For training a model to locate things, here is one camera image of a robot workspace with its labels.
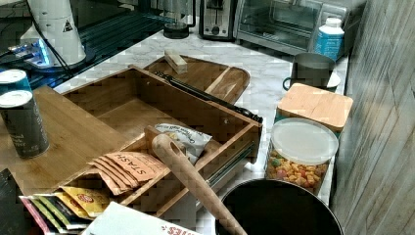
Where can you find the teal salt can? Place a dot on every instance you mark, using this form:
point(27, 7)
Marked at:
point(11, 80)

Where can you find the silver toaster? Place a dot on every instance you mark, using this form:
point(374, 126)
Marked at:
point(217, 19)

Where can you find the green tea packet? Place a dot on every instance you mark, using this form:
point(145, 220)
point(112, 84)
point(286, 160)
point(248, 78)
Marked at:
point(58, 213)

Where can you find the black round coffee maker base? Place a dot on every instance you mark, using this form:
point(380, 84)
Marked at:
point(175, 30)

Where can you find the small wooden block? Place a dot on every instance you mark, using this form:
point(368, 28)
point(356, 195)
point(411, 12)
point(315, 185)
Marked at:
point(175, 61)

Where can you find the wooden drawer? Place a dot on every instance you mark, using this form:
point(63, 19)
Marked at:
point(133, 101)

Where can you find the dark pepper shaker can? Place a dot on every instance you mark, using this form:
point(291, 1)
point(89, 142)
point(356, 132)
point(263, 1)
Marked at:
point(23, 121)

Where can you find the yellow tea packet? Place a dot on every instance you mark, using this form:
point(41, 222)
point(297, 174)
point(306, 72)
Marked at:
point(94, 202)

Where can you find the blue white bottle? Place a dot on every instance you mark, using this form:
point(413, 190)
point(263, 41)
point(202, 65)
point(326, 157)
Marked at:
point(330, 38)

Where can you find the teal container bamboo lid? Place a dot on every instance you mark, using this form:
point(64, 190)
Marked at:
point(325, 107)

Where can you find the black pot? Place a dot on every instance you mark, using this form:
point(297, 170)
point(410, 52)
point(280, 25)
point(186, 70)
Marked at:
point(274, 207)

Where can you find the white paper box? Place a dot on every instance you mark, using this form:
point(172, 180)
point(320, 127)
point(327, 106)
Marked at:
point(121, 220)

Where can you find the wooden spoon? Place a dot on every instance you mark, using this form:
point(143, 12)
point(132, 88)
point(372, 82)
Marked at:
point(170, 154)

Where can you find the white snack bag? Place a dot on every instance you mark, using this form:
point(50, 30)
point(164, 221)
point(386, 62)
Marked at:
point(194, 141)

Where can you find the white saucer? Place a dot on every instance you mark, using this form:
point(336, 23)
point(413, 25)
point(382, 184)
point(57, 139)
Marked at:
point(334, 81)

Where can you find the silver toaster oven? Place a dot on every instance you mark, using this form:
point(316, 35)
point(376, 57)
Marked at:
point(291, 26)

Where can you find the wooden serving tray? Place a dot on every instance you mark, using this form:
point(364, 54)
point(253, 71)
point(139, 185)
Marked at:
point(222, 81)

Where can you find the bamboo organizer cabinet top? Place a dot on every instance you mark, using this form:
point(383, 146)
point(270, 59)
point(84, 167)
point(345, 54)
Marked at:
point(75, 138)

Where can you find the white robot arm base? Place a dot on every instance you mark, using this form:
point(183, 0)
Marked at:
point(53, 38)

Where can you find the pink tea packet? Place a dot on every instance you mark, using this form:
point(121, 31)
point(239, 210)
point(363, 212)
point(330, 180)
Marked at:
point(36, 216)

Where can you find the grey mug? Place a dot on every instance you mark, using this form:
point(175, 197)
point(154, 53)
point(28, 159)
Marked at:
point(311, 69)

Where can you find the clear cereal container white lid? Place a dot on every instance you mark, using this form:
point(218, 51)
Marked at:
point(300, 151)

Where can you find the orange Stash tea packets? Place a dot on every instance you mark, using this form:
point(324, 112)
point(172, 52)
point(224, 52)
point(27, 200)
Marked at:
point(125, 171)

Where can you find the dark metal drawer handle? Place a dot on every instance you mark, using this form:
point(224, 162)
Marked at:
point(207, 97)

